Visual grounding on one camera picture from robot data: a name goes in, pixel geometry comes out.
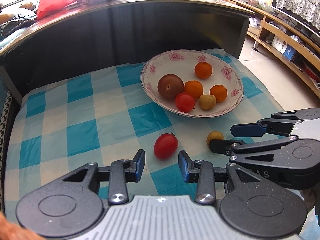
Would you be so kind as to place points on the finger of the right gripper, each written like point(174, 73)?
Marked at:
point(302, 123)
point(232, 147)

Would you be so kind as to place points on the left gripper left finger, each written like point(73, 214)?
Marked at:
point(119, 173)

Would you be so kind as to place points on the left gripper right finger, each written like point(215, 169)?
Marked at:
point(204, 174)

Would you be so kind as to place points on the brown longan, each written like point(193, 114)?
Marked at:
point(207, 102)
point(214, 135)

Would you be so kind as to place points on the red cherry tomato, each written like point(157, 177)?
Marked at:
point(165, 146)
point(184, 102)

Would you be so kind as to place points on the orange mandarin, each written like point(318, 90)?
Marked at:
point(193, 88)
point(220, 92)
point(203, 70)

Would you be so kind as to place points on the large dark red plum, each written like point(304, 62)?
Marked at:
point(169, 86)

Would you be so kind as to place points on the blue white checkered tablecloth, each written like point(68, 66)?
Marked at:
point(66, 130)

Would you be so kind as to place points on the wooden tv cabinet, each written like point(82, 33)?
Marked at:
point(292, 47)

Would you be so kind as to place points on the white floral porcelain bowl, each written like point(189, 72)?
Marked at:
point(182, 63)

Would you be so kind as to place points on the dark coffee table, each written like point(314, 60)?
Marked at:
point(91, 37)

